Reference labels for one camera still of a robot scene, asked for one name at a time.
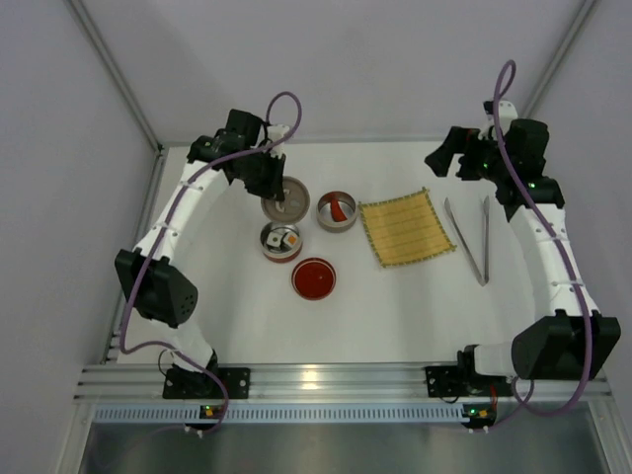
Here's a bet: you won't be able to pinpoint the beige round lid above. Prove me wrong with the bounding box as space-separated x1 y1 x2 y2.
261 176 310 224

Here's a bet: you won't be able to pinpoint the orange sushi roll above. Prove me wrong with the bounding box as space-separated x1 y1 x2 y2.
282 231 300 249

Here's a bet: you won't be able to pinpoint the red food piece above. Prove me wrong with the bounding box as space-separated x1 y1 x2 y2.
330 197 348 222

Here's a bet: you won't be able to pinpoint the beige steel container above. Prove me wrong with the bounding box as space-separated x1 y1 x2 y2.
316 191 359 233

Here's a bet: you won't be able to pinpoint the red round lid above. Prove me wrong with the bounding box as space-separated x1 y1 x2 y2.
290 257 337 301

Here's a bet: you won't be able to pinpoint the steel tongs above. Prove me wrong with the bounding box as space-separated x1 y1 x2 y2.
443 196 491 286

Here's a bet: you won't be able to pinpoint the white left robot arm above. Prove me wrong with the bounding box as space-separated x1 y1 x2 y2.
115 110 297 382

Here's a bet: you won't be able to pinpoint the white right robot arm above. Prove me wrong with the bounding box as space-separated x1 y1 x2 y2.
425 118 621 381

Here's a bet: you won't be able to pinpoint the red steel container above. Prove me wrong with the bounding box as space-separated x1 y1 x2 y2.
260 222 303 264

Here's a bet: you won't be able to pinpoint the bamboo mat tray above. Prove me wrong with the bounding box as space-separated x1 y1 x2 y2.
358 188 456 268

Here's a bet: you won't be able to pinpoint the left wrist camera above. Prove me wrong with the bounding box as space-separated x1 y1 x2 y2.
266 124 290 158

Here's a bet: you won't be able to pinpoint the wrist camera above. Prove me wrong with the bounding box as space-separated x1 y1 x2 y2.
266 124 290 158
479 100 518 140

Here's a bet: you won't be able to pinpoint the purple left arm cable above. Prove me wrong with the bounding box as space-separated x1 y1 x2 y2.
118 91 303 435

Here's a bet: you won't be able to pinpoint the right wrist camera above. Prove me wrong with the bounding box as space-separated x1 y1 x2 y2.
479 100 518 140

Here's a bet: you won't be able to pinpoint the left aluminium frame post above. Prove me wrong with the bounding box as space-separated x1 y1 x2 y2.
64 0 164 155

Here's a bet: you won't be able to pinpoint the aluminium frame post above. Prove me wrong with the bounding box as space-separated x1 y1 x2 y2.
514 1 601 119
64 0 164 155

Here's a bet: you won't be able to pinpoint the right aluminium frame post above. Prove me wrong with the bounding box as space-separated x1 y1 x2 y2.
514 1 601 119

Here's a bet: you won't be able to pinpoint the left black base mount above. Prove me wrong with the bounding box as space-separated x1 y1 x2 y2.
162 363 253 400

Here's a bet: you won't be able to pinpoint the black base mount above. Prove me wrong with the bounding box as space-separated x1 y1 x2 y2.
162 363 253 400
424 364 512 400

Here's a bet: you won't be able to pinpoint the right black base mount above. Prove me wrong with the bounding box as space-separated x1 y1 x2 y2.
424 364 512 400

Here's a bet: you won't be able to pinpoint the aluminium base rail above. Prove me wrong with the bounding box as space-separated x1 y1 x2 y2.
72 360 612 404

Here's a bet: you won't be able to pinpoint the slotted cable duct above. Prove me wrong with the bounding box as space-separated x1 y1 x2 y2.
91 402 500 425

